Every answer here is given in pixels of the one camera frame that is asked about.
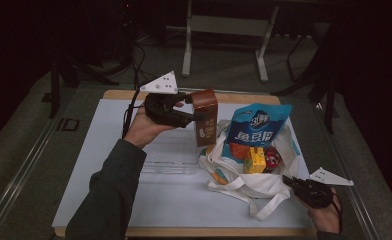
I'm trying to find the white metal stand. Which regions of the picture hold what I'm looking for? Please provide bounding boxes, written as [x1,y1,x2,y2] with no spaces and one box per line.
[182,0,280,83]

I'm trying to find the black floor cables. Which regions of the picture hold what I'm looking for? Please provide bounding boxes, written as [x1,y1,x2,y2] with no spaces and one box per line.
[130,43,158,91]

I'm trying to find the brown drink carton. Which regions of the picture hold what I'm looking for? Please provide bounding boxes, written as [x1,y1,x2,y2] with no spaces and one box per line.
[189,88,219,148]

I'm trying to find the yellow juice box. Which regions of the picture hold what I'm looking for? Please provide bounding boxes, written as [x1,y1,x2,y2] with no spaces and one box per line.
[243,146,267,175]

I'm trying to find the blue snack bag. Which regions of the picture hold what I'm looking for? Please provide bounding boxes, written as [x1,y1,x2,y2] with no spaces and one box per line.
[225,102,293,161]

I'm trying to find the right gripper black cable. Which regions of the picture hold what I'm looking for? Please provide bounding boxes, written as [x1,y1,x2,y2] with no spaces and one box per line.
[330,191,344,232]

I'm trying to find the person's right hand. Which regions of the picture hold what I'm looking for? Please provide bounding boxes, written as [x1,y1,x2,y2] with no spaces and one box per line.
[297,188,343,233]

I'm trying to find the black metal stand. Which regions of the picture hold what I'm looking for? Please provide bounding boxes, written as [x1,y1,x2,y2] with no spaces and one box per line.
[48,53,120,119]

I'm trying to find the black floor bracket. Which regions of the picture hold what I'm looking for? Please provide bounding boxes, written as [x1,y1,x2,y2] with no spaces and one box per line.
[56,117,81,132]

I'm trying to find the red jar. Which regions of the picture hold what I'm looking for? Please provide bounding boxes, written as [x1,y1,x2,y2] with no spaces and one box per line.
[263,146,284,173]

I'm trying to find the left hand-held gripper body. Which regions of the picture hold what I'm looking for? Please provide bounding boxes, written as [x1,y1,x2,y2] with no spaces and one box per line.
[139,70,193,129]

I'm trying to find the clear plastic container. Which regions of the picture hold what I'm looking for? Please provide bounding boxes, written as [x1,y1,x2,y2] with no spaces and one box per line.
[140,128,200,175]

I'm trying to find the white tote bag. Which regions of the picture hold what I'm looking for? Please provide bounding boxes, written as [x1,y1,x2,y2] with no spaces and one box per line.
[198,118,302,222]

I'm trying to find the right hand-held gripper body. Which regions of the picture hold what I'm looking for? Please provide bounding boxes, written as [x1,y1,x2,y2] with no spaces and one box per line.
[292,167,354,209]

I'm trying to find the person's left hand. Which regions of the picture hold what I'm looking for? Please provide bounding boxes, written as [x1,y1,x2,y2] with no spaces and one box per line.
[123,106,175,149]

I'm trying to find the black chair frame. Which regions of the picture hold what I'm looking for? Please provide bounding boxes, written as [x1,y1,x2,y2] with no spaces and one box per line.
[272,23,338,134]

